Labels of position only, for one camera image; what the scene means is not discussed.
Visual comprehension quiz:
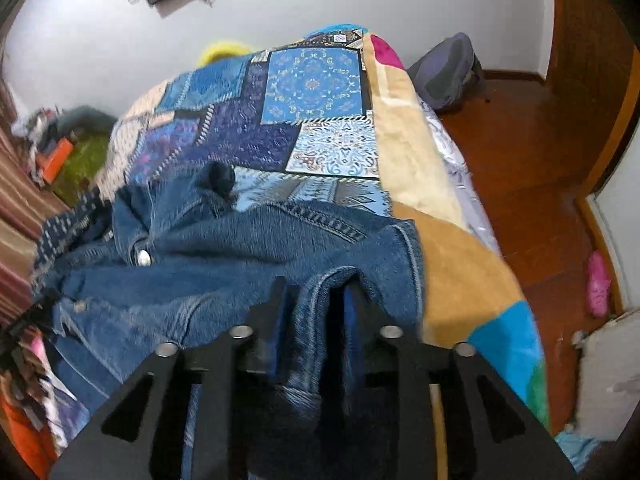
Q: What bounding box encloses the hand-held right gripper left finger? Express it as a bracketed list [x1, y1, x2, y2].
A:
[50, 275, 289, 480]

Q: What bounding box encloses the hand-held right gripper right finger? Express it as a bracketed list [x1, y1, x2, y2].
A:
[320, 280, 578, 480]

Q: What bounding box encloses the blue denim jacket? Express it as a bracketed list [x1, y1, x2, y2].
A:
[32, 162, 426, 480]

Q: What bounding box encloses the pile of clothes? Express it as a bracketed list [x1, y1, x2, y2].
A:
[12, 107, 61, 161]

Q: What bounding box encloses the beige multicolour fleece blanket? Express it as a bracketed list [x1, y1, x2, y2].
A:
[360, 32, 551, 436]

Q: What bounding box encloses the black cloth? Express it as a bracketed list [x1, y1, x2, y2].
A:
[207, 164, 237, 197]

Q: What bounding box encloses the navy patterned cloth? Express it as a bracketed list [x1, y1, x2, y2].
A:
[32, 187, 116, 281]

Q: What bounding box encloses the green cloth cover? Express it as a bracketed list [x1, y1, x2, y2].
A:
[52, 132, 113, 206]

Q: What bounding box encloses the pink slipper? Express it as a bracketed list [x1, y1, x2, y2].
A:
[586, 251, 612, 318]

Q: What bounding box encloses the light blue cloth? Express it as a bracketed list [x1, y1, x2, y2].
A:
[552, 425, 601, 472]

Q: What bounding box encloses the white cloth bag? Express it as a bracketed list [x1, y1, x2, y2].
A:
[575, 310, 640, 441]

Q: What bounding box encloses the yellow pillow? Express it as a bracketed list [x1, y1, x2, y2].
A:
[197, 40, 251, 67]

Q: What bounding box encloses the orange box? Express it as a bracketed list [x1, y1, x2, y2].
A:
[37, 137, 75, 183]

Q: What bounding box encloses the grey backpack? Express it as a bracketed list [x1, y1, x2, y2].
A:
[407, 32, 485, 113]

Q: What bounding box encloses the grey plush pillow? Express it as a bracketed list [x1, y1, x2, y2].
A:
[55, 105, 118, 134]

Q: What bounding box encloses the striped brown curtain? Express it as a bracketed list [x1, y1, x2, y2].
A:
[0, 125, 71, 321]

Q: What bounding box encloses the orange cloth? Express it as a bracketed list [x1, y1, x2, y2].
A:
[0, 400, 56, 477]

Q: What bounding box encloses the teal fuzzy cloth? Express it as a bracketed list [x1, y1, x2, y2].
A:
[307, 22, 363, 36]

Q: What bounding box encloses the wooden door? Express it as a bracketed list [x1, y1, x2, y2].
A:
[542, 0, 640, 191]

